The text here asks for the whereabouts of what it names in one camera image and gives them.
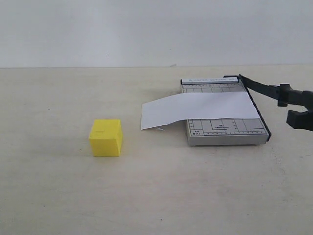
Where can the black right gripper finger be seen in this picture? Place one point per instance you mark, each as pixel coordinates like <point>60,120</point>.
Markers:
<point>300,120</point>

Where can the black cutter blade lever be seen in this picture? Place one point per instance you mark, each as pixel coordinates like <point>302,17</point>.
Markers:
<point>283,93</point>

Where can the white paper sheet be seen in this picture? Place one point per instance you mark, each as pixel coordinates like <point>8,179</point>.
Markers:
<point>186,106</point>

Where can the yellow cube block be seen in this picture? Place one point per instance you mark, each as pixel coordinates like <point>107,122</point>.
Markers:
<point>106,137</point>

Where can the grey paper cutter base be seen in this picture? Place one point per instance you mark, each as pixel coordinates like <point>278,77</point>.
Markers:
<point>226,131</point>

